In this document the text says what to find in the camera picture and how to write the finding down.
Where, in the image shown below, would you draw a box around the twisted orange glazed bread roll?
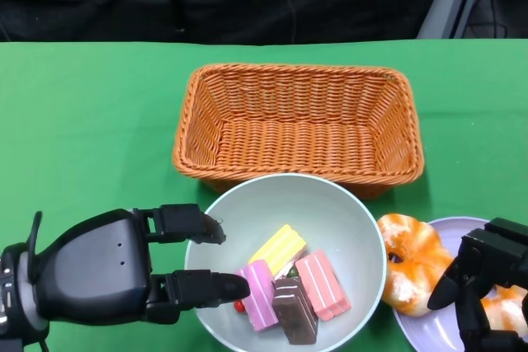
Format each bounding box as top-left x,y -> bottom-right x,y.
480,284 -> 528,332

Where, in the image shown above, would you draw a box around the magenta pink layered cake slice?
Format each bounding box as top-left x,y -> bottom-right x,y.
234,259 -> 280,332

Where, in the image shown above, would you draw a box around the salmon pink layered cake slice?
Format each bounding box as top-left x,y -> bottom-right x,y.
295,249 -> 352,322

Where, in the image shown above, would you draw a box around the lavender plate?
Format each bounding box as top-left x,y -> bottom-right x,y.
391,215 -> 528,352

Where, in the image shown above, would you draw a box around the black cables behind frame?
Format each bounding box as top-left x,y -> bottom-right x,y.
468,0 -> 508,40

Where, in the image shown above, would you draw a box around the orange wicker basket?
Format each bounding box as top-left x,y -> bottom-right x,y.
172,63 -> 426,199

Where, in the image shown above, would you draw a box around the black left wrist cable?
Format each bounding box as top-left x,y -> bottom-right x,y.
26,210 -> 45,283

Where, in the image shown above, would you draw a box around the green tablecloth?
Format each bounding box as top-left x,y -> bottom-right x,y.
0,38 -> 528,352

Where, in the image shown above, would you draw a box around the yellow layered cake slice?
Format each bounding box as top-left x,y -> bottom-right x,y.
247,223 -> 309,279

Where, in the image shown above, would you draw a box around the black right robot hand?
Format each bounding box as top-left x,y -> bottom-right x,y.
427,217 -> 528,352

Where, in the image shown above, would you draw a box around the pale grey-green ceramic bowl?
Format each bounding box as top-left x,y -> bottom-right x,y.
184,172 -> 388,352

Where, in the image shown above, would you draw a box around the ring-shaped orange glazed bread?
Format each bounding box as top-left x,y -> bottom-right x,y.
376,214 -> 455,319

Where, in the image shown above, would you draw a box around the chocolate brown layered cake slice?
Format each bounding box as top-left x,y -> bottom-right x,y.
271,277 -> 319,345

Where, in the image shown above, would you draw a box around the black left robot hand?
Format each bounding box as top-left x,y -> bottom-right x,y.
32,203 -> 252,326

